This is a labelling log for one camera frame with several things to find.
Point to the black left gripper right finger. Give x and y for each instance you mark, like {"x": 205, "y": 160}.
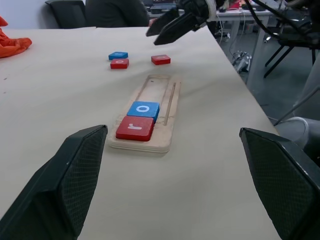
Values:
{"x": 282, "y": 180}

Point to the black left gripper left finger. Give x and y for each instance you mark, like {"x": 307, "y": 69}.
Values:
{"x": 62, "y": 180}

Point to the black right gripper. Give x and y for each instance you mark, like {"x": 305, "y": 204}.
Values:
{"x": 196, "y": 7}

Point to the red letter t block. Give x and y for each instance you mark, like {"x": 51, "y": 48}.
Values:
{"x": 160, "y": 60}

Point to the silver robot body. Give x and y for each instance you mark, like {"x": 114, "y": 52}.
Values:
{"x": 310, "y": 135}

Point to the blue letter b block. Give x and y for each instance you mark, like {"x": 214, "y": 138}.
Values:
{"x": 118, "y": 55}

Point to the red letter o block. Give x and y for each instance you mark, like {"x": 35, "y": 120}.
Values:
{"x": 120, "y": 63}

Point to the wooden letter tray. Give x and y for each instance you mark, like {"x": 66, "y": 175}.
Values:
{"x": 155, "y": 90}

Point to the blue letter o block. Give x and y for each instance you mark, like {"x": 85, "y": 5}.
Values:
{"x": 143, "y": 110}

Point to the red letter r block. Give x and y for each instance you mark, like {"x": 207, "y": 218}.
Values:
{"x": 135, "y": 128}

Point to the person in dark clothing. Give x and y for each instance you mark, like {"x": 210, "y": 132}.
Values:
{"x": 115, "y": 13}

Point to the grey object on floor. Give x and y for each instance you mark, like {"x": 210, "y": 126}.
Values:
{"x": 241, "y": 61}

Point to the black office chair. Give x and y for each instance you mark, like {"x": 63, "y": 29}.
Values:
{"x": 292, "y": 42}

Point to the orange cloth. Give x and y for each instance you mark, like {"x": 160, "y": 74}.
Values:
{"x": 12, "y": 45}

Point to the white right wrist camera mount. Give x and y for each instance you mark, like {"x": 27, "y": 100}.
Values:
{"x": 213, "y": 10}

